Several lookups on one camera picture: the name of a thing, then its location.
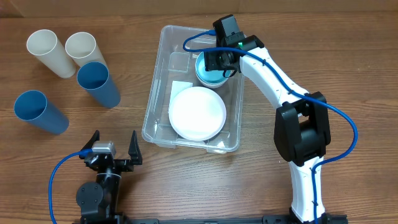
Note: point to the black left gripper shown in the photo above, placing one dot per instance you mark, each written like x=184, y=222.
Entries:
x=116, y=162

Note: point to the light blue bowl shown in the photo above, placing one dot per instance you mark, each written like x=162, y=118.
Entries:
x=214, y=77

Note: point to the clear plastic storage bin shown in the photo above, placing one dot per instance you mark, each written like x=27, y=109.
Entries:
x=176, y=57

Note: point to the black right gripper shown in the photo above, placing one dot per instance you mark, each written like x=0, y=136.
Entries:
x=214, y=62

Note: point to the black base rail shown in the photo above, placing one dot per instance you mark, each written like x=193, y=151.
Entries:
x=266, y=219

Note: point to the cream plastic cup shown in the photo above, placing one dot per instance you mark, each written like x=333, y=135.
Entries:
x=83, y=48
x=46, y=47

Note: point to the grey green bowl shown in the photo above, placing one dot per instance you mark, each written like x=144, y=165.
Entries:
x=213, y=85

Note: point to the blue plastic cup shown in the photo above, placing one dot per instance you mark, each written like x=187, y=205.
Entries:
x=94, y=77
x=35, y=108

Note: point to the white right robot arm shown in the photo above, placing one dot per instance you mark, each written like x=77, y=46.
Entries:
x=302, y=129

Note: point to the white label in bin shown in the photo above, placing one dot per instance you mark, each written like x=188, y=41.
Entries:
x=177, y=87

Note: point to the cream plastic cup right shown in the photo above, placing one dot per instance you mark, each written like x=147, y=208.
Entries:
x=83, y=48

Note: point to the cream plastic cup left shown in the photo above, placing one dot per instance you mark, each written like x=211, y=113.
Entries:
x=46, y=47

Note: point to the blue plastic cup upper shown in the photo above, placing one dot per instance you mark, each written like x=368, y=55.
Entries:
x=94, y=77

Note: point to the pink plate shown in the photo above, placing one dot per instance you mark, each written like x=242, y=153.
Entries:
x=197, y=113

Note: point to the blue plastic cup lower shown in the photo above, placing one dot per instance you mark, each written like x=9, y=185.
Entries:
x=35, y=108

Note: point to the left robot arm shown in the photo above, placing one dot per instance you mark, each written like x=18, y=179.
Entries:
x=98, y=200

